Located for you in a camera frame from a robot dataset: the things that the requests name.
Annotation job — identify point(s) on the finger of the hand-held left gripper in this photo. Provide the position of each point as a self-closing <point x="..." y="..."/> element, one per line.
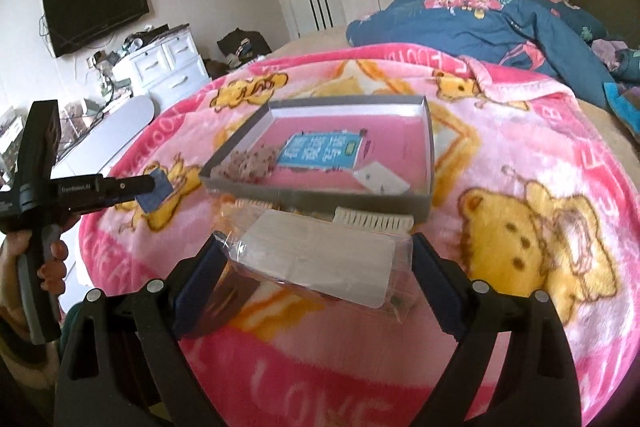
<point x="155" y="189"/>

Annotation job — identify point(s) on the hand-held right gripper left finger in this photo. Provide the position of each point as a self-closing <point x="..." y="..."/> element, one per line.
<point x="197" y="292"/>

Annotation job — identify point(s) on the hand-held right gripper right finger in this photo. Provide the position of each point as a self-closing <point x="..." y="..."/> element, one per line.
<point x="435" y="287"/>

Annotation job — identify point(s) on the grey cardboard tray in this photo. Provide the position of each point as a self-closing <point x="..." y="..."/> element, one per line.
<point x="320" y="202"/>

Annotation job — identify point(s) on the person's left forearm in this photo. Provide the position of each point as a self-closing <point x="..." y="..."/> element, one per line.
<point x="20" y="342"/>

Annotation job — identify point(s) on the white jewelry card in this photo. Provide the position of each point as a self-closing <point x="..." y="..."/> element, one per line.
<point x="382" y="179"/>

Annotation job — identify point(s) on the person's left hand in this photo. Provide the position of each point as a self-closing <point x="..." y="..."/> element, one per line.
<point x="55" y="274"/>

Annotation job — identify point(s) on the white drawer cabinet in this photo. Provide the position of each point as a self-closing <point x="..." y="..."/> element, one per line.
<point x="170" y="67"/>

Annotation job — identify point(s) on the pink printed blanket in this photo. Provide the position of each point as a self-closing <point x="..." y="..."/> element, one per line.
<point x="500" y="147"/>

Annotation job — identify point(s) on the black bag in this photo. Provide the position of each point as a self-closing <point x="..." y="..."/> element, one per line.
<point x="245" y="44"/>

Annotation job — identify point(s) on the black television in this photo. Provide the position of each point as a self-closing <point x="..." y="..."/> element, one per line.
<point x="95" y="7"/>

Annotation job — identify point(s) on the blue floral quilt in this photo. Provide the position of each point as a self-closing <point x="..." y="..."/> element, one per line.
<point x="450" y="27"/>

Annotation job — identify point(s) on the teal cloth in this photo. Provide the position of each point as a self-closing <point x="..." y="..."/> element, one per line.
<point x="625" y="107"/>

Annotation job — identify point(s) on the purple clothes pile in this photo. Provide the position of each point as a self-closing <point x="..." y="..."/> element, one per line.
<point x="612" y="52"/>

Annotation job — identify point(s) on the green headboard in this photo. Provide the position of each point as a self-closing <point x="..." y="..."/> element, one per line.
<point x="605" y="2"/>

